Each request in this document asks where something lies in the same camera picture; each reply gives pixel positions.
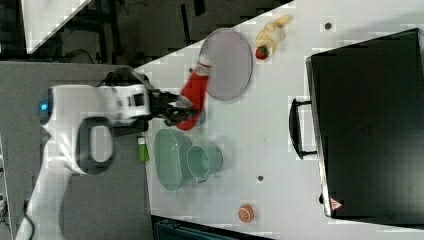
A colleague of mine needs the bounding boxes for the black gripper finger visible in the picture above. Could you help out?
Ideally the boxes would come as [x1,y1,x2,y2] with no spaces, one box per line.
[164,110,197,126]
[167,93,193,109]

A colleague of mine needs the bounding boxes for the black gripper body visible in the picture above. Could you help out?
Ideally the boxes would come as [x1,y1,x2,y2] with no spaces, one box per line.
[147,89,177,122]

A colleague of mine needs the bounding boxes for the red felt ketchup bottle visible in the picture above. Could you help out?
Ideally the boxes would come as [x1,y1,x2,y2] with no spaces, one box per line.
[177,54,212,131]

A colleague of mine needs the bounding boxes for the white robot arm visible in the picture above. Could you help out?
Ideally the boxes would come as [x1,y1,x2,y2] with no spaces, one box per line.
[15,68,195,240]

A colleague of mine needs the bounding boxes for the grey-green oval strainer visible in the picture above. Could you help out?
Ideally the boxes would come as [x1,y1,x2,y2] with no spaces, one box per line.
[154,129,193,191]

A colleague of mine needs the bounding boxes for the green tube with white cap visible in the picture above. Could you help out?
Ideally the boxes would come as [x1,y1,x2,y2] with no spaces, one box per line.
[137,136,149,162]

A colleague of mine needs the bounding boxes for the green plastic cup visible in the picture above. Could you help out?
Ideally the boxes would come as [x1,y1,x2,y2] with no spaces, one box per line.
[187,143,223,183]

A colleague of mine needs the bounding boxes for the lilac round plate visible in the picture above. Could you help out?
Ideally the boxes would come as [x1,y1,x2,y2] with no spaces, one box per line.
[200,28,253,101]

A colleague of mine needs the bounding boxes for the red strawberry toy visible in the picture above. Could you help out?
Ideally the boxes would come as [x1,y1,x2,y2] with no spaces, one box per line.
[255,46,269,60]

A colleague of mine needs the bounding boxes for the orange slice toy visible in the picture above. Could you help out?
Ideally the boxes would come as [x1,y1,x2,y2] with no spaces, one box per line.
[238,204,255,223]

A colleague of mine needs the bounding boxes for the yellow banana toy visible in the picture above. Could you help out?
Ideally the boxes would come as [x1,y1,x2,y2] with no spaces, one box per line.
[255,14,292,53]

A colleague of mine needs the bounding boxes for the black toaster oven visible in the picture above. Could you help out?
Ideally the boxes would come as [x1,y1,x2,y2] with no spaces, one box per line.
[305,28,424,229]

